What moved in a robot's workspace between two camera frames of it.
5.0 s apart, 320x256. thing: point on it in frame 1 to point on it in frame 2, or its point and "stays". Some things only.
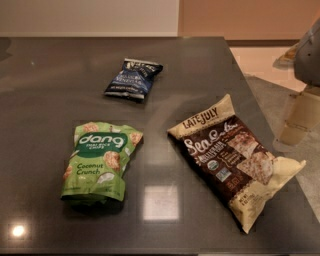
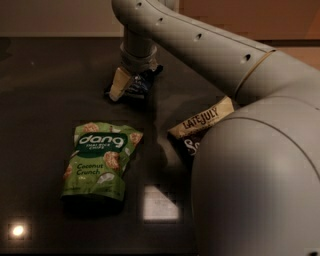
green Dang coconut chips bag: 96,166 stays
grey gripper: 309,63 to 137,61
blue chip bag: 133,79 stays
